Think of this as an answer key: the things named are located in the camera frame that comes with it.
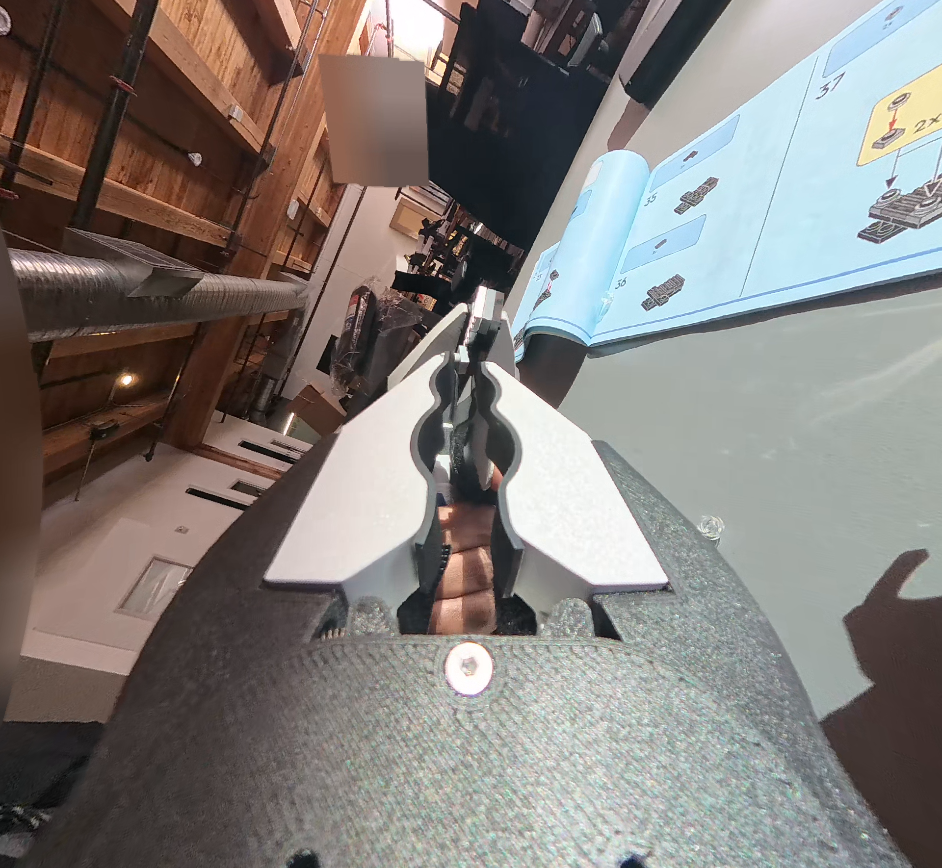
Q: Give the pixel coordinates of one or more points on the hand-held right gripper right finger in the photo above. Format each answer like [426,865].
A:
[581,522]

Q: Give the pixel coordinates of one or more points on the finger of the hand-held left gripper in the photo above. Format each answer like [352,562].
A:
[441,346]

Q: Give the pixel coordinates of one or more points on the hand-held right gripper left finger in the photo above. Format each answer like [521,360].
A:
[346,515]

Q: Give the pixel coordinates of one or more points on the clear round brick stud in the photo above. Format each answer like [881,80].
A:
[710,527]

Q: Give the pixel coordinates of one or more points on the blue brick instruction booklet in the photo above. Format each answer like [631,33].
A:
[736,206]

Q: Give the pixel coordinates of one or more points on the person's left hand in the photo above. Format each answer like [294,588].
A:
[463,566]

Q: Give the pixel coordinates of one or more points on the black office chair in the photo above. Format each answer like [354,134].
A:
[357,338]

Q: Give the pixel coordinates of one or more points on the black office furniture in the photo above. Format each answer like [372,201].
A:
[515,110]

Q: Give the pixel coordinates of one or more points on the round ceiling lamp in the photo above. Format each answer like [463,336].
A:
[126,379]

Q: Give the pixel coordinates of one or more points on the thick black ceiling pipe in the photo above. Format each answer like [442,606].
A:
[125,73]
[44,59]

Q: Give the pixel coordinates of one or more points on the silver air duct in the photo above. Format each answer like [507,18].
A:
[110,287]

